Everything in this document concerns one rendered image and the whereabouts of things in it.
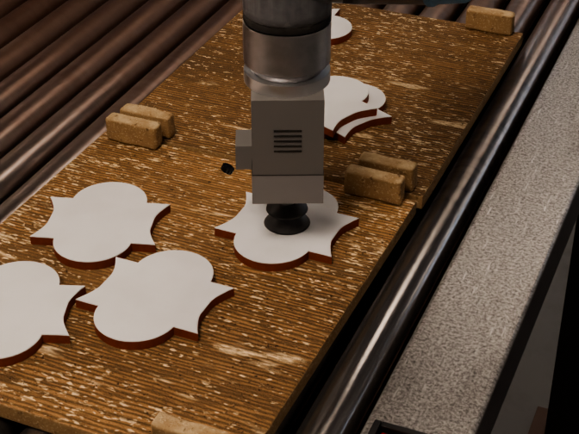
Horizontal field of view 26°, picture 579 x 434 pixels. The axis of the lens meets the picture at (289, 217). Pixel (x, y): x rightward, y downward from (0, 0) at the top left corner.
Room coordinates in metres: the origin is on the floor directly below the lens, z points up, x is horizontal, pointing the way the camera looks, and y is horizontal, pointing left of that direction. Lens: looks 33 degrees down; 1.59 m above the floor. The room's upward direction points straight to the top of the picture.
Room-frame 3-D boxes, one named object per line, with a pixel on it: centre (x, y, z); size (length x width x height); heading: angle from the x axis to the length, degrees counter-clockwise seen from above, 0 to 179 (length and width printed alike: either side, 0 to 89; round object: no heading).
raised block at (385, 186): (1.04, -0.08, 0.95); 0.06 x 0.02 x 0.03; 67
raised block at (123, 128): (1.15, 0.16, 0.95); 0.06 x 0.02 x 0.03; 67
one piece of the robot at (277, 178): (0.98, 0.01, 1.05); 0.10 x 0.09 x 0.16; 91
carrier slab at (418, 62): (1.29, -0.05, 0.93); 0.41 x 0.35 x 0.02; 157
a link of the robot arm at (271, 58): (0.98, 0.00, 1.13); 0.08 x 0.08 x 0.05
